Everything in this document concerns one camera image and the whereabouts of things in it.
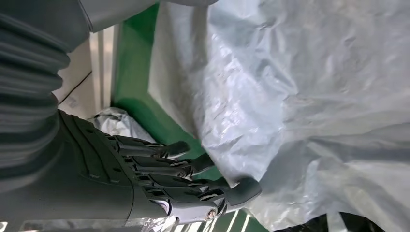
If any aluminium conveyor side rail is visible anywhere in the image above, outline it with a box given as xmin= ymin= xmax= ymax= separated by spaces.
xmin=89 ymin=24 xmax=121 ymax=113

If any green conveyor belt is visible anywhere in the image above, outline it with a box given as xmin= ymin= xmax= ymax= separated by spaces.
xmin=110 ymin=3 xmax=270 ymax=232

